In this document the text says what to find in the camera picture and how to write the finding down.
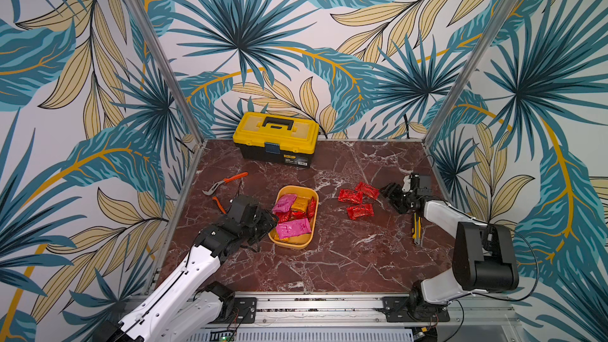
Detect left aluminium corner post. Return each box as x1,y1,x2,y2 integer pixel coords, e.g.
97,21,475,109
124,0,205,146

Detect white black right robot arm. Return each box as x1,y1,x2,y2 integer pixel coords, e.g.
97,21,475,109
379,174,519,321

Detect yellow tea bag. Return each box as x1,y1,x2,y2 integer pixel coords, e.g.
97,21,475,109
291,196,310,213

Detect orange handled water pump pliers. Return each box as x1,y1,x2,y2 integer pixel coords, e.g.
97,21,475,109
203,172,249,215

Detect right aluminium corner post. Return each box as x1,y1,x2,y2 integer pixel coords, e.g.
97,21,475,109
423,0,519,147

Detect yellow plastic storage box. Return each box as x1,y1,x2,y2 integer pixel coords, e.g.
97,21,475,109
269,185,320,250

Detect pink tea bag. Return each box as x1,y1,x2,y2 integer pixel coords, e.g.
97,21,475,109
275,218,312,239
272,194,298,214

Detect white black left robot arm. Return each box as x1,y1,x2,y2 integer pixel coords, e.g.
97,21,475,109
92,195,277,341

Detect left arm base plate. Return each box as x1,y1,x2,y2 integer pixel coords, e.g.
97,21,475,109
211,297,258,325

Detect red tea bag in box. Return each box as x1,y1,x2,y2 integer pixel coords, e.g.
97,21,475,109
307,198,318,220

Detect red tea bag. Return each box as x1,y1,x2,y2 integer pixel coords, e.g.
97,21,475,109
356,182,380,200
307,198,318,220
338,189,364,205
347,204,375,220

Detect yellow black utility knife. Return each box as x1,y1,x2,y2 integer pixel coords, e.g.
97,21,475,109
412,212,423,247

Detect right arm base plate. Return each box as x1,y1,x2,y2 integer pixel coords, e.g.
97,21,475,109
379,296,451,325

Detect yellow black plastic toolbox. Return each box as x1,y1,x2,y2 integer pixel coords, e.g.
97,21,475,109
233,112,320,168

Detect aluminium front rail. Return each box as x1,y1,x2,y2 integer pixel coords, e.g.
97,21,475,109
234,292,521,329

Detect aluminium corner post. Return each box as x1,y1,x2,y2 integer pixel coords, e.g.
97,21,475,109
423,0,519,147
124,0,205,146

